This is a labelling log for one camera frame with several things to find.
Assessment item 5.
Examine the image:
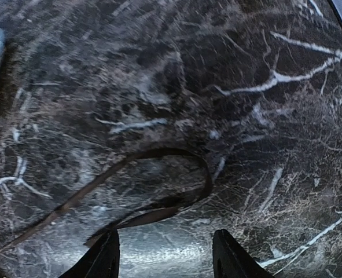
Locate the black twine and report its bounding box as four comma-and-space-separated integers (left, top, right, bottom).
0, 147, 214, 255

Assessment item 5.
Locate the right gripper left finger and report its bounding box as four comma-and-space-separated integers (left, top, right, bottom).
59, 230, 120, 278

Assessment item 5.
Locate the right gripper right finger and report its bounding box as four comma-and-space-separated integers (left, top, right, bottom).
212, 229, 272, 278

